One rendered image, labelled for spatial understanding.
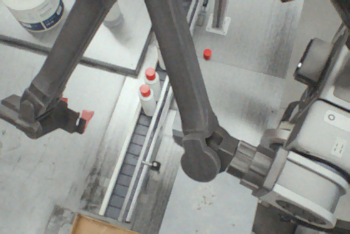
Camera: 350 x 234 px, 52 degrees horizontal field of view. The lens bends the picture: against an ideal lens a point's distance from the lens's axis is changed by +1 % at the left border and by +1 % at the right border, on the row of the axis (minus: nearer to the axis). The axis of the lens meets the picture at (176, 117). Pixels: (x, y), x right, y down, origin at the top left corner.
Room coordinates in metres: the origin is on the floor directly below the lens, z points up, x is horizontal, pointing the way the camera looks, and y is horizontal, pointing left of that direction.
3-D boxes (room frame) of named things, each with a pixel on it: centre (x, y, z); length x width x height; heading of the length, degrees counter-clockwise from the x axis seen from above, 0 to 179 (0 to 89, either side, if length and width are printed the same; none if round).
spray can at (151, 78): (0.52, 0.07, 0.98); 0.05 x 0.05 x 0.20
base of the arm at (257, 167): (0.12, -0.14, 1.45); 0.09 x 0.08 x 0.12; 147
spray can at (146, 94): (0.46, 0.09, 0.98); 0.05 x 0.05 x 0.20
